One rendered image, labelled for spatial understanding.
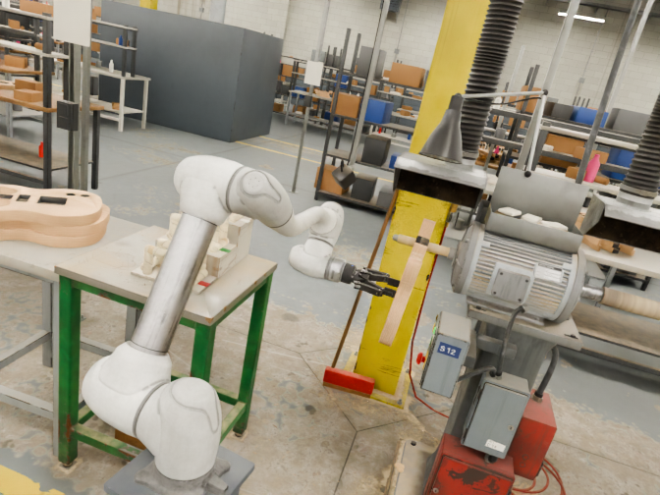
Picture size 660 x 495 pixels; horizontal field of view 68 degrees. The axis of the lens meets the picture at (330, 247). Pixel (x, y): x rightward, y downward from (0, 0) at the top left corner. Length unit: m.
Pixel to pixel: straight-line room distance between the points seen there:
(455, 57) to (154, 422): 2.00
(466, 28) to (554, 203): 1.08
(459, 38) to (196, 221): 1.63
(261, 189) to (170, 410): 0.57
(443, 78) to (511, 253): 1.15
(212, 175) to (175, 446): 0.68
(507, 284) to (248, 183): 0.86
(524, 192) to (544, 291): 0.34
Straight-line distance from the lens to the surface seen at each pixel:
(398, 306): 1.64
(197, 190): 1.35
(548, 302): 1.68
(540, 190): 1.77
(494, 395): 1.73
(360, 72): 6.64
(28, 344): 2.85
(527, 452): 1.98
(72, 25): 2.95
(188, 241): 1.35
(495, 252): 1.63
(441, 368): 1.52
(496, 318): 1.69
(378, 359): 2.97
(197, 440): 1.30
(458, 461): 1.88
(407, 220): 2.63
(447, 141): 1.54
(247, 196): 1.26
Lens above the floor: 1.77
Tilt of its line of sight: 20 degrees down
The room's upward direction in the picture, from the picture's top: 12 degrees clockwise
